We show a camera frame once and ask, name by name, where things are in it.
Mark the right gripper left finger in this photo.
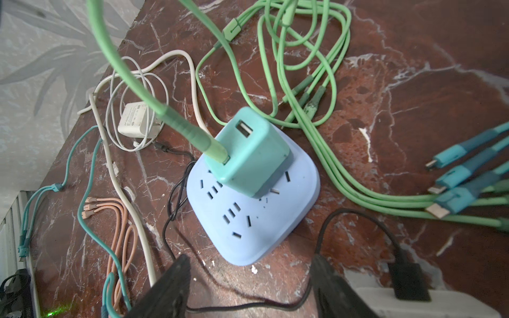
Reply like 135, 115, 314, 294
125, 254, 191, 318

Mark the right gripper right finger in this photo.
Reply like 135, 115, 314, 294
310, 254, 378, 317

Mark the mint teal plug adapter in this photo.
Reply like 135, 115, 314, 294
205, 107, 294, 198

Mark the small white charger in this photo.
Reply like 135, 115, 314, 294
117, 101, 163, 139

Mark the white charger block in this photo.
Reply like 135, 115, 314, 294
356, 288, 501, 318

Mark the blue power strip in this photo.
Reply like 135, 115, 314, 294
187, 132, 320, 266

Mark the pink multi-head cable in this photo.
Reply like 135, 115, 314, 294
81, 195, 139, 315

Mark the teal multi-head cable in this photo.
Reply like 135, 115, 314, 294
424, 121, 509, 219

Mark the white power cord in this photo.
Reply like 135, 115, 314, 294
77, 49, 209, 287

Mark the light green cable bundle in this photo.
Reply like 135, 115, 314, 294
86, 0, 509, 231

